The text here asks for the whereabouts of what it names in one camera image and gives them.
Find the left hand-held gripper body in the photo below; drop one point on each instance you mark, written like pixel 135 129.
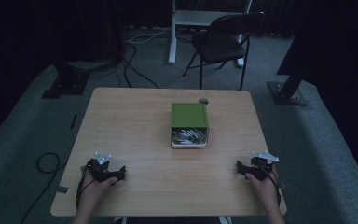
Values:
pixel 99 171

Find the white table leg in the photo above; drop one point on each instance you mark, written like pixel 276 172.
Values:
pixel 119 220
pixel 225 220

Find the black folding chair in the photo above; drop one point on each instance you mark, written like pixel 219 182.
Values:
pixel 220 46

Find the dark curtain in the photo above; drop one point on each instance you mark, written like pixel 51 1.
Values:
pixel 338 62

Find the short black strip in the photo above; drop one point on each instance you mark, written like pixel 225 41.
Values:
pixel 73 122

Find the pile of pens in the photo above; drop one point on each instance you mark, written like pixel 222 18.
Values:
pixel 188 136

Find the grey tape piece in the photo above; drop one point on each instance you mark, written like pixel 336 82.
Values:
pixel 62 189

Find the green drawer box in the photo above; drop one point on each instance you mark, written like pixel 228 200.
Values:
pixel 189 115

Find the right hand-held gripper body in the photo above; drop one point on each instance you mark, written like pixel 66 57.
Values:
pixel 259 169

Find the person's right hand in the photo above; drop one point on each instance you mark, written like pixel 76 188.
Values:
pixel 264 189

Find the black stand with base plate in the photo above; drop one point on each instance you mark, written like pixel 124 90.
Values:
pixel 65 85
pixel 287 93

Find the person's left hand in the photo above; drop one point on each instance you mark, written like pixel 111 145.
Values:
pixel 93 191

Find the small grey round object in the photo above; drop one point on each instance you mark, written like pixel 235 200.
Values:
pixel 203 100

